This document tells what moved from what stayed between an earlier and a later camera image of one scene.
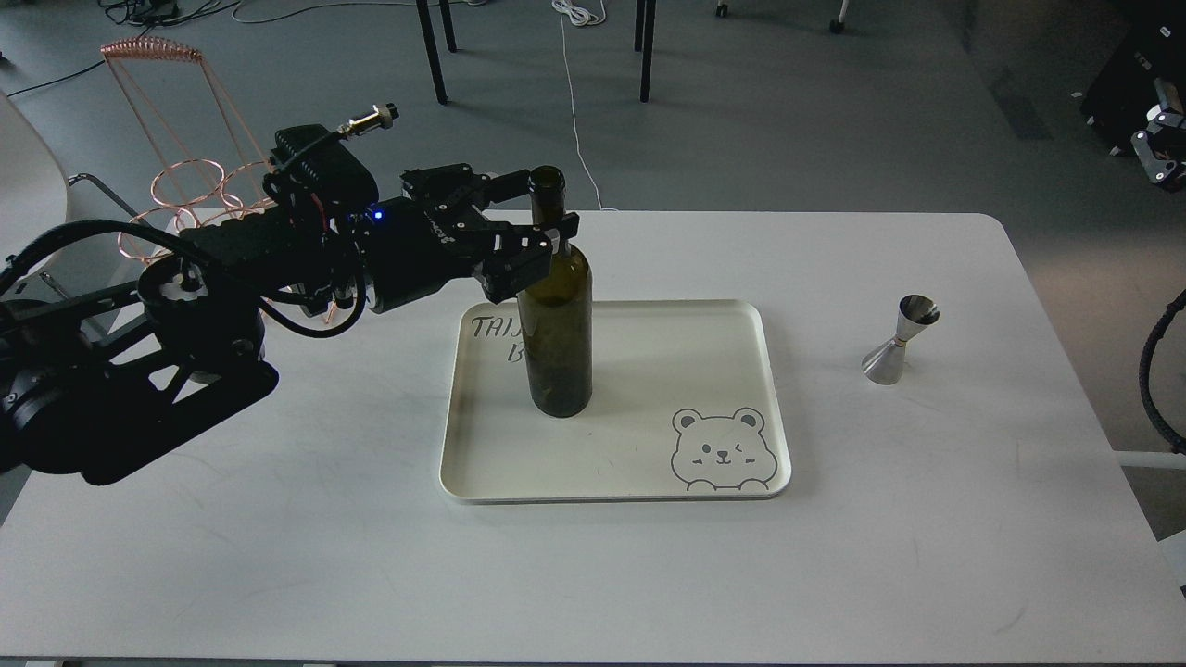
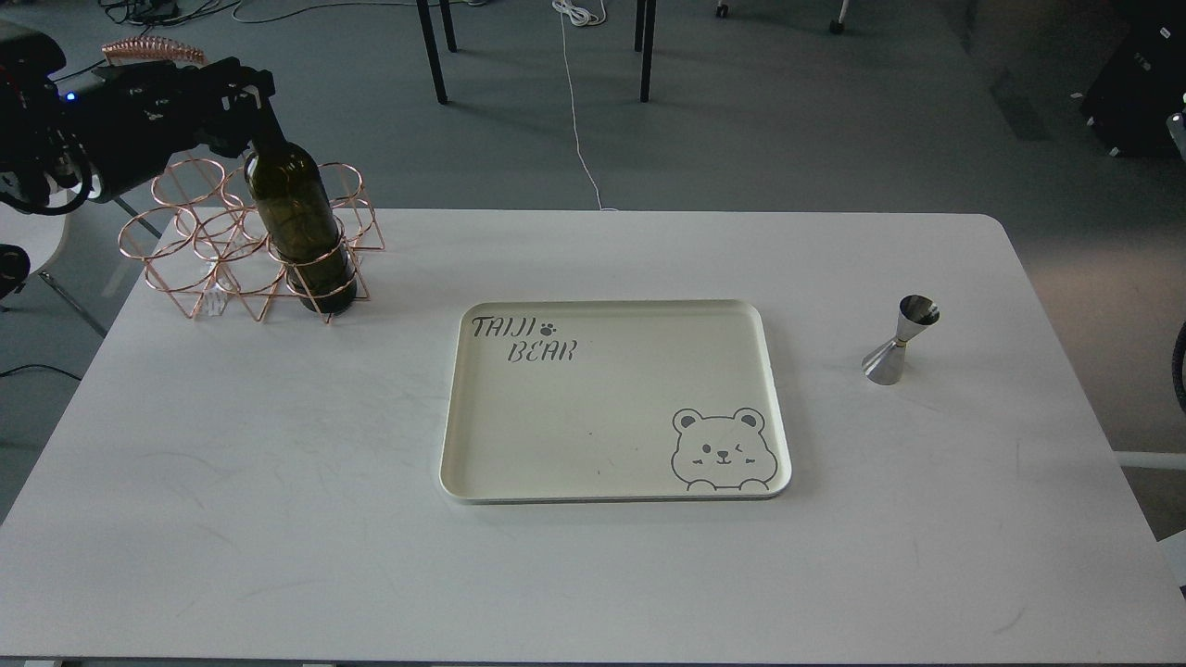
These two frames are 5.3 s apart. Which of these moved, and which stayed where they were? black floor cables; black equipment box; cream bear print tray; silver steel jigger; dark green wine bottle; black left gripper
Moved: black left gripper; dark green wine bottle
Stayed: silver steel jigger; cream bear print tray; black equipment box; black floor cables
